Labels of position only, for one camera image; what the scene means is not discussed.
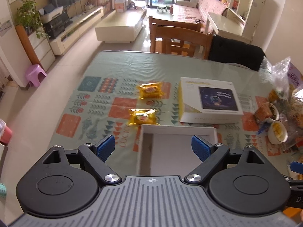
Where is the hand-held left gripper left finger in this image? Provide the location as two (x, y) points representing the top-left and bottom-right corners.
(42, 134), (122, 184)

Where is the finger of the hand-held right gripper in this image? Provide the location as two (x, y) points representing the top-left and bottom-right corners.
(283, 175), (303, 188)
(290, 161), (303, 174)

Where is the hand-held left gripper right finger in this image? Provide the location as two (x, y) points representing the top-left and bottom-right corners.
(184, 135), (265, 184)

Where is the white tablet box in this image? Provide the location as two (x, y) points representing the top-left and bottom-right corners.
(178, 77), (244, 124)

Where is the patterned cloth glass desktop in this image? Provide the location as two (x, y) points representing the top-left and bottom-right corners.
(48, 50), (303, 179)

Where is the white open cardboard tray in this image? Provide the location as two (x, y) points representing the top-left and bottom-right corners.
(136, 124), (218, 176)

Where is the bowl of yellow food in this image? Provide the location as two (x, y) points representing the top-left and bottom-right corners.
(267, 120), (289, 145)

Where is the yellow snack packet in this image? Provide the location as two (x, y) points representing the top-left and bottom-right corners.
(127, 108), (158, 126)
(137, 82), (165, 100)

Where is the bag of dried snacks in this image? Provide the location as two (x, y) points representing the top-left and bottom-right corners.
(289, 87), (303, 129)

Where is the bowl of noodles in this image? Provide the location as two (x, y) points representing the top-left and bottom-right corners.
(254, 102), (280, 124)

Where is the clear plastic bag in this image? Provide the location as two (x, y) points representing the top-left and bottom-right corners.
(259, 56), (303, 100)

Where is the pink plastic bin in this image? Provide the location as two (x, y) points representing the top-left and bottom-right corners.
(0, 118), (13, 145)

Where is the purple plastic stool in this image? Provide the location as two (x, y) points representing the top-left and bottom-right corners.
(25, 64), (47, 88)

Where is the black jacket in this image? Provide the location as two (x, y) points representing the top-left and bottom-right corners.
(208, 35), (266, 72)

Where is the wooden chair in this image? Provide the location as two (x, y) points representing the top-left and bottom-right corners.
(148, 16), (202, 53)
(150, 25), (214, 59)

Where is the white drawer cabinet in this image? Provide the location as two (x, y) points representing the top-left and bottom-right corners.
(15, 25), (56, 73)

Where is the white coffee table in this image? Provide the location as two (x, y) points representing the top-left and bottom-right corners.
(95, 9), (148, 44)

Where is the white television cabinet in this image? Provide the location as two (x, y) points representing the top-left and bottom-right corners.
(49, 6), (105, 56)

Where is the black printer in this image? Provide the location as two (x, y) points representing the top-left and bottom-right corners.
(43, 12), (73, 40)

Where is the pink patterned sofa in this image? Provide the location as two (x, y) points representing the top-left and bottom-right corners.
(170, 0), (230, 34)

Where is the cardboard box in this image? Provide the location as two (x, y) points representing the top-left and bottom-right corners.
(114, 0), (127, 13)

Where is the white shelf desk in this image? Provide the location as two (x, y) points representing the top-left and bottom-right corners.
(207, 0), (268, 44)

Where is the white printer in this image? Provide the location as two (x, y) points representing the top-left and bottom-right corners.
(38, 5), (64, 24)

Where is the green potted plant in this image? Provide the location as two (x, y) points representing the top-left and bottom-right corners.
(15, 0), (51, 40)

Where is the wall calendar strip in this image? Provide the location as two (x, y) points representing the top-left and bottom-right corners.
(0, 17), (13, 37)

